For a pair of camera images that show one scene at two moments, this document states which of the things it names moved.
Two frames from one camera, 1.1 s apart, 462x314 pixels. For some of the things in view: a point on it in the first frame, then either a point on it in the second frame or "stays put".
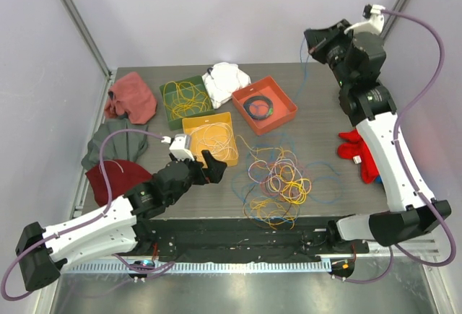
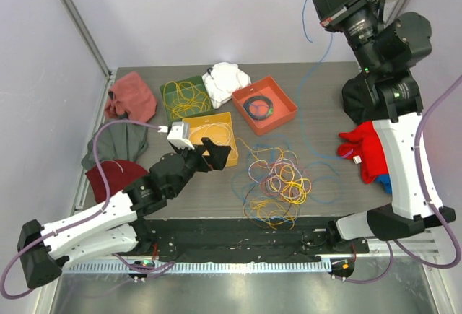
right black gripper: x=318 y=41 to x=333 y=6
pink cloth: x=130 y=95 stays put
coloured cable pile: x=271 y=178 to x=311 y=71
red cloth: x=368 y=166 stays put
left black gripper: x=214 y=172 to x=216 y=157
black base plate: x=250 y=240 stays put
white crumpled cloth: x=223 y=79 stays put
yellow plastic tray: x=212 y=133 stays put
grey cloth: x=121 y=146 stays put
